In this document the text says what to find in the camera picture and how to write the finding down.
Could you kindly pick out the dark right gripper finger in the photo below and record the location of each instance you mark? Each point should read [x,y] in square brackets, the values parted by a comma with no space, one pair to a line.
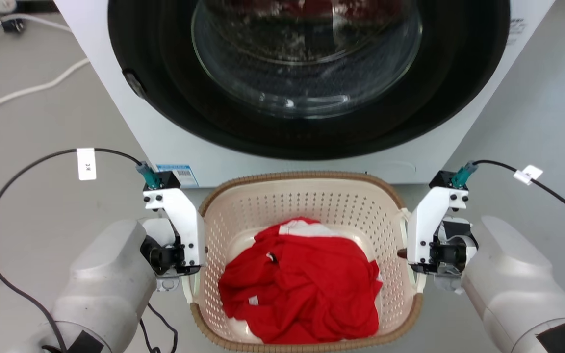
[403,253]

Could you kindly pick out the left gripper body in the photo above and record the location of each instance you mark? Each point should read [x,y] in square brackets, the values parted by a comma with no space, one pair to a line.
[167,257]

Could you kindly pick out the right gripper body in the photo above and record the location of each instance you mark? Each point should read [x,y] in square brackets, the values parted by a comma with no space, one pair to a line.
[451,255]

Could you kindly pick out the beige perforated laundry basket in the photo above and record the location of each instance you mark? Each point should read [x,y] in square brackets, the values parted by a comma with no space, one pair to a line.
[312,201]

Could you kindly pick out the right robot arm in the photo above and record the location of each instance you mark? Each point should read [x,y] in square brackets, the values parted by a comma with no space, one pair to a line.
[513,279]

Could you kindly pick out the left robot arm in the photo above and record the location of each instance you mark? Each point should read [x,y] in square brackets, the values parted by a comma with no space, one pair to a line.
[101,289]

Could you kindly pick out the blue white barcode sticker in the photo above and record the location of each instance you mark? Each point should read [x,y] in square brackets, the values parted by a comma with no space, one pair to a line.
[184,174]

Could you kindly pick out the red garment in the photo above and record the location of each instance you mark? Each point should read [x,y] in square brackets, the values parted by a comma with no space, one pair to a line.
[307,289]

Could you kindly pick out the white washing machine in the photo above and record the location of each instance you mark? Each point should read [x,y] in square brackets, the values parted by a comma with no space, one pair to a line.
[115,122]

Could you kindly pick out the round black washing machine door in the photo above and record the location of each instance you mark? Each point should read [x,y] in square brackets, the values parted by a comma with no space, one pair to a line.
[165,113]

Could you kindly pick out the black plug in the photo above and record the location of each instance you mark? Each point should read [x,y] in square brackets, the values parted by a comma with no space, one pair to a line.
[12,24]

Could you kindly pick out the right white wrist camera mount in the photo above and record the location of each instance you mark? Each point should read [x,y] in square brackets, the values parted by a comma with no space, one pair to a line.
[427,220]

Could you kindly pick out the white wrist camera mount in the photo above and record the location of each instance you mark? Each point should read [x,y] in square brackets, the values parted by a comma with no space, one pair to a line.
[427,220]
[184,215]

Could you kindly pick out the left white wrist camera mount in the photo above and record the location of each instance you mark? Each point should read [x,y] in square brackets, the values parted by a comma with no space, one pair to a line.
[184,215]

